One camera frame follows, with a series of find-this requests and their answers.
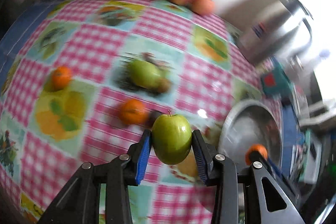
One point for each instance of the small orange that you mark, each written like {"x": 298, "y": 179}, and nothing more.
{"x": 61, "y": 77}

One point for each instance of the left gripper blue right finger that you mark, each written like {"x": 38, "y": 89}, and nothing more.
{"x": 215, "y": 169}

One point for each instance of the green apple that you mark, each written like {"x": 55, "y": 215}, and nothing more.
{"x": 171, "y": 138}
{"x": 144, "y": 74}

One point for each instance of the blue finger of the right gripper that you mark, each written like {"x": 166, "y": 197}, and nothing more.
{"x": 276, "y": 173}

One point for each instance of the large steel basin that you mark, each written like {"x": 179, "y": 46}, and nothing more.
{"x": 249, "y": 122}

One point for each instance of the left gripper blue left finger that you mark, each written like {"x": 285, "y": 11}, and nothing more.
{"x": 126, "y": 170}

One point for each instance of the dark plum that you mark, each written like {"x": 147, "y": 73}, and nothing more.
{"x": 154, "y": 114}

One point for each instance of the stainless steel thermos jug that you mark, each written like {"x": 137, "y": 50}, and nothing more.
{"x": 282, "y": 28}

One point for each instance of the teal white box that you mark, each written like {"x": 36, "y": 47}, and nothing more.
{"x": 312, "y": 153}

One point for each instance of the medium orange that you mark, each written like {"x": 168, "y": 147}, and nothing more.
{"x": 132, "y": 111}

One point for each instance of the teal toy box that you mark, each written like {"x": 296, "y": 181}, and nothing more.
{"x": 275, "y": 83}

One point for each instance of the checkered fruit tablecloth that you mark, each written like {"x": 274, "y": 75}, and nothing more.
{"x": 46, "y": 133}

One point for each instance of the red apple right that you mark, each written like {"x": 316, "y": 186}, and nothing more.
{"x": 202, "y": 7}

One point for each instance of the brown kiwi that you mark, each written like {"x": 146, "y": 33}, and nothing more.
{"x": 164, "y": 85}

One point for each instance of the large orange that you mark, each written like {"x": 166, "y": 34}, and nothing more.
{"x": 256, "y": 152}

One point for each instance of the blue denim table cover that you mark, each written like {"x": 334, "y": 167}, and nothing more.
{"x": 19, "y": 33}

